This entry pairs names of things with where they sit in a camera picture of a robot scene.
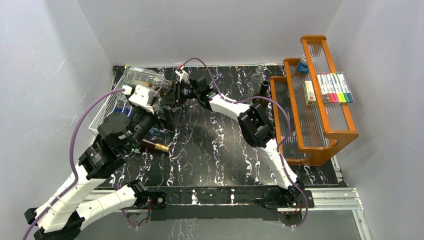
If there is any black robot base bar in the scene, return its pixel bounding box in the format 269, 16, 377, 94
128, 185, 315, 226

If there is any white wire wine rack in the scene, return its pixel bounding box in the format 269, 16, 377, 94
88, 71, 130, 136

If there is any coloured marker pen set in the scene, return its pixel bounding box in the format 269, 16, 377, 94
316, 71, 355, 104

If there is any blue liquor bottle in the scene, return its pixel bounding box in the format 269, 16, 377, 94
145, 127, 174, 140

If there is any white red small box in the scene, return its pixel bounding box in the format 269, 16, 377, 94
303, 80, 317, 106

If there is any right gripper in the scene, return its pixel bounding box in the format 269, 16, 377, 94
159, 81, 200, 106

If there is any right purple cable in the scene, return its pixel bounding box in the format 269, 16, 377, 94
177, 57, 309, 229

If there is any clear square liquor bottle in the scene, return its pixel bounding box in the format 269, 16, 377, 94
115, 85, 173, 107

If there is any brown gold-capped bottle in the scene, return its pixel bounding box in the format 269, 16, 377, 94
139, 139, 170, 153

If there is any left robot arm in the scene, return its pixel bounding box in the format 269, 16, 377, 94
24, 107, 166, 240

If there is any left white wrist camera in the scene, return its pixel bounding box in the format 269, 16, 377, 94
121, 84, 160, 114

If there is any blue white lidded jar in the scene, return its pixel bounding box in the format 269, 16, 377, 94
297, 54, 309, 74

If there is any dark green wine bottle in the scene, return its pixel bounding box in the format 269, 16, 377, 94
251, 80, 270, 109

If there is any orange wooden tiered shelf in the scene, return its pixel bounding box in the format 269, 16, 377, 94
269, 35, 359, 166

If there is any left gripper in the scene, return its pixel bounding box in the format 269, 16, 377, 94
124, 104, 182, 154

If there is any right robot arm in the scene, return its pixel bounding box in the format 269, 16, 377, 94
162, 76, 309, 209

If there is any clear round glass bottle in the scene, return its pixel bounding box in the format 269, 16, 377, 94
123, 66, 173, 91

